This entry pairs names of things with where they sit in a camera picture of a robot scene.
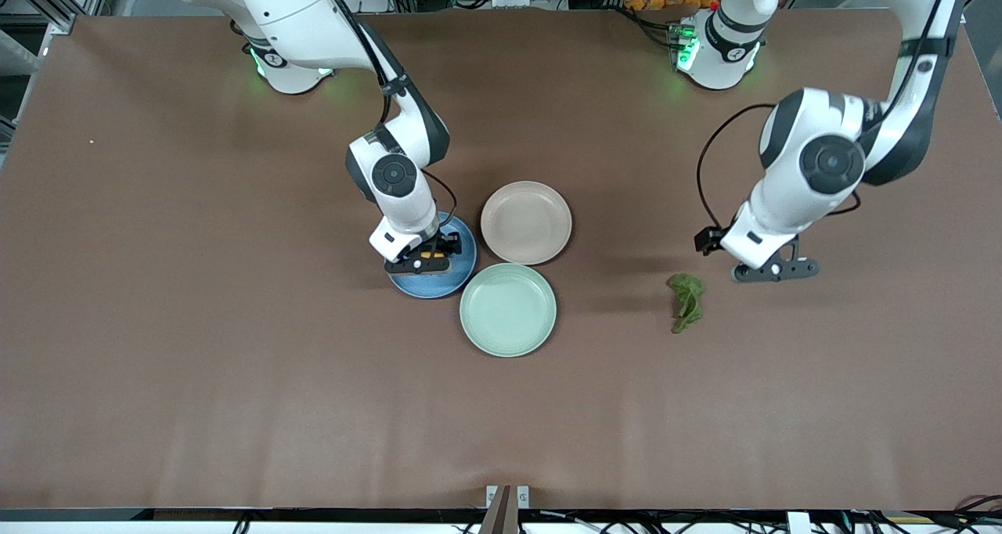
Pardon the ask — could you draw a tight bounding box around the green lettuce leaf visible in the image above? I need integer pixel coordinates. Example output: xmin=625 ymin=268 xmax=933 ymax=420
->
xmin=667 ymin=273 xmax=707 ymax=334

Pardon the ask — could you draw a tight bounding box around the blue plate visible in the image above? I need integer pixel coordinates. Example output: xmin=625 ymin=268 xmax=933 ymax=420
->
xmin=387 ymin=213 xmax=478 ymax=299

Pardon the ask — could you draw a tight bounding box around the beige plate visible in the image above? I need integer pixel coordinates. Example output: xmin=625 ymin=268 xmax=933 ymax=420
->
xmin=480 ymin=181 xmax=573 ymax=266

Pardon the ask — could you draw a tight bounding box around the pale green plate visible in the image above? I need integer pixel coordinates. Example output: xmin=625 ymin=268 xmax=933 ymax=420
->
xmin=459 ymin=263 xmax=557 ymax=358

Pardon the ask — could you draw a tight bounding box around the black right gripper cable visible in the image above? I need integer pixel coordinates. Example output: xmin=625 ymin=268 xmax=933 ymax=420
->
xmin=317 ymin=0 xmax=459 ymax=229

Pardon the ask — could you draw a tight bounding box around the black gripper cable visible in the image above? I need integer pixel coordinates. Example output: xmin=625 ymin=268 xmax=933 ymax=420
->
xmin=317 ymin=0 xmax=459 ymax=229
xmin=695 ymin=0 xmax=960 ymax=237

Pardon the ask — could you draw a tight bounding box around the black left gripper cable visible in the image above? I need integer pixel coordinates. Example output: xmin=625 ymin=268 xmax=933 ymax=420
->
xmin=695 ymin=0 xmax=960 ymax=237

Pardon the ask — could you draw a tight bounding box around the metal table edge bracket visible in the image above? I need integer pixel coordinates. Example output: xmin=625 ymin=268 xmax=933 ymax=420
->
xmin=485 ymin=485 xmax=531 ymax=534

